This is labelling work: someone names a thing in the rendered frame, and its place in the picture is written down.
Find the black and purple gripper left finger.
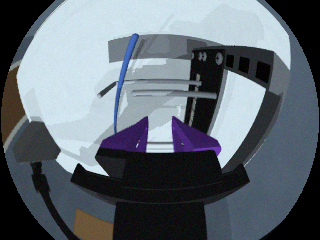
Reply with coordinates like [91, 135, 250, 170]
[99, 116, 149, 152]

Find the blue cable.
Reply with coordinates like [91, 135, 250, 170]
[114, 33, 139, 134]

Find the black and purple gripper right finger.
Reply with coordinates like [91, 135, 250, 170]
[171, 116, 221, 157]

